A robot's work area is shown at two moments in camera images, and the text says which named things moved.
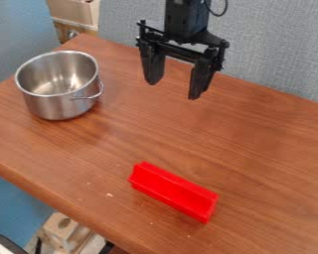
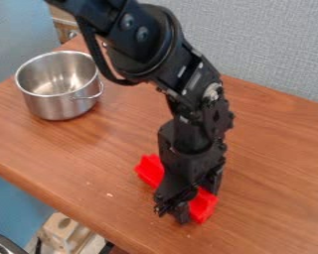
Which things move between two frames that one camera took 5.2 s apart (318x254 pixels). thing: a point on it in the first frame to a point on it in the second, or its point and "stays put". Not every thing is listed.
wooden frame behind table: x=76 y=17 stays put
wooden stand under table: x=66 y=236 stays put
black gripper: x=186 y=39 to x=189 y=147
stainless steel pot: x=60 y=84 stays put
